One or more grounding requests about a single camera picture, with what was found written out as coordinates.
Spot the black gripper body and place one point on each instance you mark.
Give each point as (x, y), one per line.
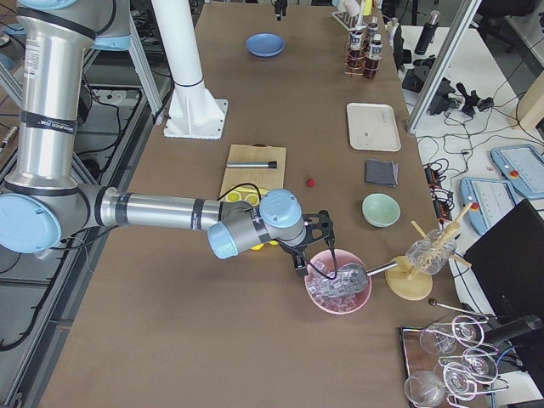
(295, 254)
(279, 6)

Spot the blue round plate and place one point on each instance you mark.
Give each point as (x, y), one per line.
(265, 45)

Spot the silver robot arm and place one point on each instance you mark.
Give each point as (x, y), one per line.
(43, 204)

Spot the pink ice bowl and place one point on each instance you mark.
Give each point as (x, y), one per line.
(324, 293)

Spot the yellow lemon lower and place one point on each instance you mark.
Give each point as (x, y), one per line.
(260, 246)

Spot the green bowl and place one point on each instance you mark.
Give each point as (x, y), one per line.
(380, 210)

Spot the wooden cutting board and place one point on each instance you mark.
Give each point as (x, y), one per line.
(264, 178)

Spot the pink cup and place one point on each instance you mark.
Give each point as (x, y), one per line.
(352, 7)

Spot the lemon slice lower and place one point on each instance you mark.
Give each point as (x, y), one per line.
(252, 199)

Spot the lemon slice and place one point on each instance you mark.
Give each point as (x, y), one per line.
(233, 196)
(252, 199)

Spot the steel muddler black tip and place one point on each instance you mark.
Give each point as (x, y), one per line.
(252, 164)

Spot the grey folded cloth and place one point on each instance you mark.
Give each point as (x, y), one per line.
(381, 172)

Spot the tea bottle back left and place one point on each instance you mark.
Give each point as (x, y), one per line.
(355, 55)

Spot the tea bottle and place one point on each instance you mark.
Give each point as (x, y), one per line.
(373, 57)
(355, 55)
(372, 29)

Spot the yellow plastic knife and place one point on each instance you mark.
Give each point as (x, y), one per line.
(245, 190)

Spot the lemon slice upper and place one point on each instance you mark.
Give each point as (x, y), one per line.
(233, 196)

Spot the tea bottle back right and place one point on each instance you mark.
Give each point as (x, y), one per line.
(372, 29)

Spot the wooden cup tree stand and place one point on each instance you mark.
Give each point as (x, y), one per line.
(408, 282)

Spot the tea bottle front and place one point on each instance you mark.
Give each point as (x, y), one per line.
(373, 57)

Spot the cream rabbit tray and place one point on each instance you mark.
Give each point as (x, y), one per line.
(372, 127)

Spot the glass mug on stand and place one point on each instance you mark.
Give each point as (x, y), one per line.
(431, 253)

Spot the black thermos bottle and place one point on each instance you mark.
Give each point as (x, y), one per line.
(427, 34)

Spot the blue teach pendant near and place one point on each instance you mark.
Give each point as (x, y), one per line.
(494, 198)

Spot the blue teach pendant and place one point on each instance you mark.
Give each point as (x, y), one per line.
(522, 166)
(494, 198)

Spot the black monitor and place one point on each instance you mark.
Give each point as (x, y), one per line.
(508, 264)

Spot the blue teach pendant far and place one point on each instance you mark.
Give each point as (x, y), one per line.
(522, 166)

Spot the copper wire bottle rack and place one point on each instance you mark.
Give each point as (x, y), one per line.
(365, 46)

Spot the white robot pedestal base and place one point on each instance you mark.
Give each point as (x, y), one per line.
(193, 111)

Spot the wire glass rack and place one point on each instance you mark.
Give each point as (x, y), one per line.
(448, 363)

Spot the aluminium frame post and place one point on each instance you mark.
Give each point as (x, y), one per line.
(461, 22)

